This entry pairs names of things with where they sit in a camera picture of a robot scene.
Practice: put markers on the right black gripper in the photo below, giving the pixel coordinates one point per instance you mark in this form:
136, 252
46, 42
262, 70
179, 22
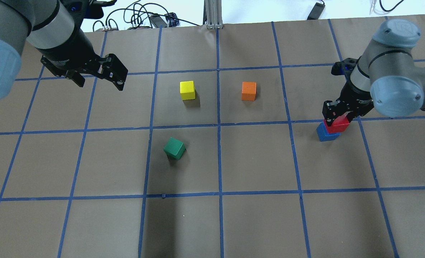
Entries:
356, 97

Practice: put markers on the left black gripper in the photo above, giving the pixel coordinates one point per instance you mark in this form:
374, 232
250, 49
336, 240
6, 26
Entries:
70, 51

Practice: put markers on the aluminium frame post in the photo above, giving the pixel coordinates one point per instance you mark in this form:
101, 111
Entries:
212, 16

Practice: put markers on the green block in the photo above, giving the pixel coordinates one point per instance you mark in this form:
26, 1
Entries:
174, 148

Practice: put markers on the black power adapter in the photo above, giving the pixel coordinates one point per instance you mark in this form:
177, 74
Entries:
316, 11

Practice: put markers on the red block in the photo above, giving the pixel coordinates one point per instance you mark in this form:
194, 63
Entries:
339, 125

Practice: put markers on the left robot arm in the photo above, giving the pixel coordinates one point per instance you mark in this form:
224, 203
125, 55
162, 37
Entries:
53, 27

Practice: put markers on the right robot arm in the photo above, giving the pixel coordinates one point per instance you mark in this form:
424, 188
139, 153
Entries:
384, 77

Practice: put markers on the blue block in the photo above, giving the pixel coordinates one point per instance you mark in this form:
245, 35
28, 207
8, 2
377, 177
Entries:
324, 135

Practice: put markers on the yellow block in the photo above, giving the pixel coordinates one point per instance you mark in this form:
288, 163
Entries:
187, 90

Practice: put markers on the orange block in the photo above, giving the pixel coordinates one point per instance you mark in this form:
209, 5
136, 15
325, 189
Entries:
249, 91

